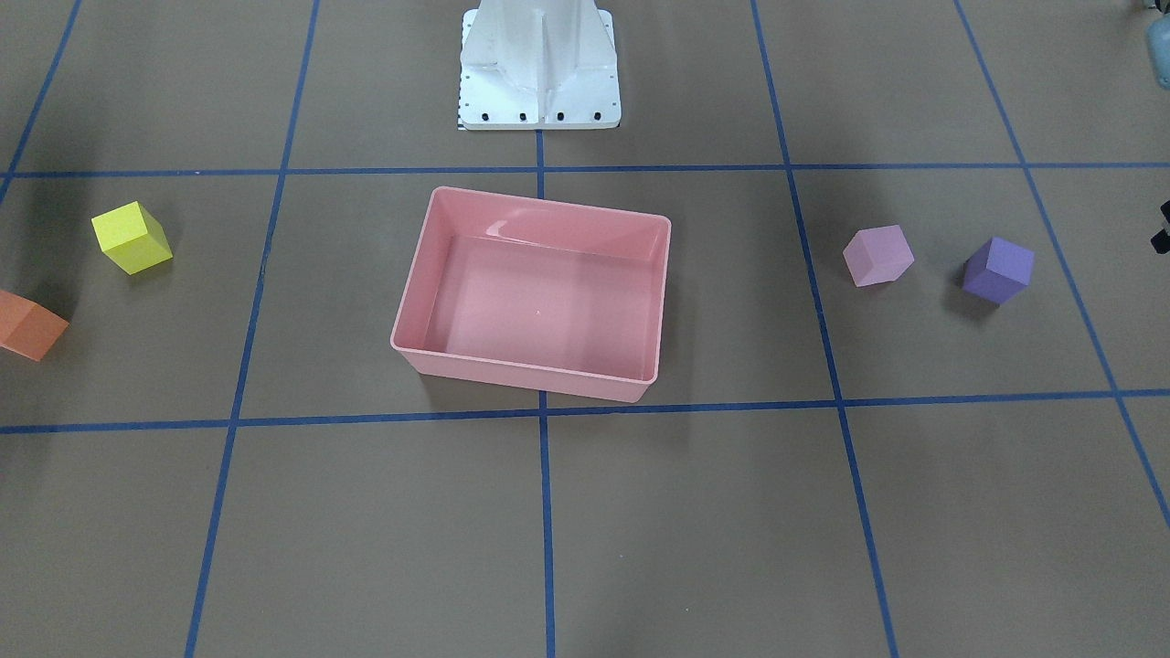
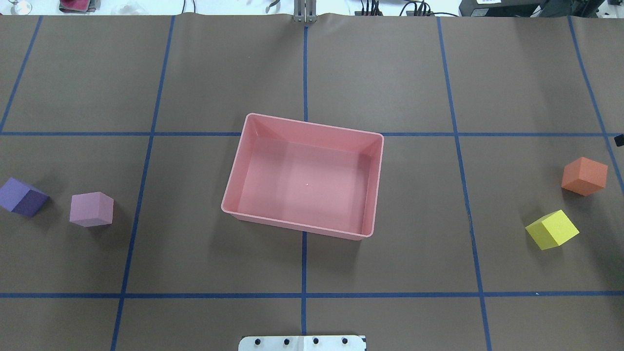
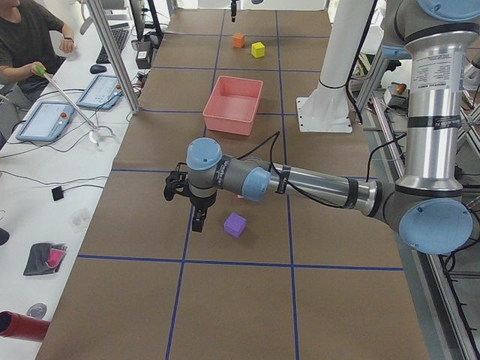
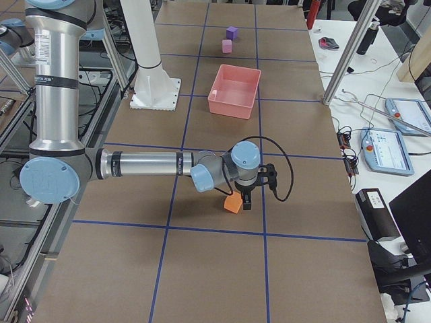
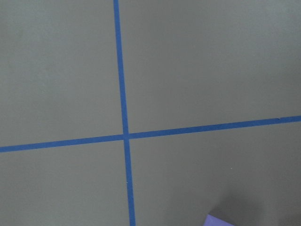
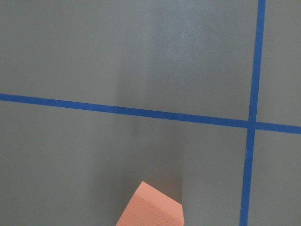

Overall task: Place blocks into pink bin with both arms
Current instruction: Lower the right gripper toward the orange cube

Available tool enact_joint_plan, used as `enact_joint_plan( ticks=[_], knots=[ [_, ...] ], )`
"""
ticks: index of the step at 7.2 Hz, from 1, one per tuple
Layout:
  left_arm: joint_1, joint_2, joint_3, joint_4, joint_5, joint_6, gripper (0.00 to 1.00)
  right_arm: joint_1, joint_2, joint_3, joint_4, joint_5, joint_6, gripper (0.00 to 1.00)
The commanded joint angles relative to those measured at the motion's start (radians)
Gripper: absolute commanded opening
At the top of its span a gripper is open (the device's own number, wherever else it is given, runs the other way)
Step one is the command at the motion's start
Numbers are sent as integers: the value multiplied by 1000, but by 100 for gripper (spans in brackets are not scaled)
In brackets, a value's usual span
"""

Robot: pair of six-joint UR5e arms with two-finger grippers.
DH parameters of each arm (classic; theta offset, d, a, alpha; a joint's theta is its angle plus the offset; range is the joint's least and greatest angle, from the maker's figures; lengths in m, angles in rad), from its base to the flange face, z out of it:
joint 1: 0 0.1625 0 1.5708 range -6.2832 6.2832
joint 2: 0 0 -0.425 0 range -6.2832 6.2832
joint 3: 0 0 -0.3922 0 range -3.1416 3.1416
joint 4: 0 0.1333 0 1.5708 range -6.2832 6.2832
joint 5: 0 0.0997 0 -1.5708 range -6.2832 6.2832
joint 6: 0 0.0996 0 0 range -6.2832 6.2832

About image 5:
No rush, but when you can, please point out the purple foam block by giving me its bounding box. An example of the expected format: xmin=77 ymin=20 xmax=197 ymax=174
xmin=203 ymin=214 xmax=233 ymax=226

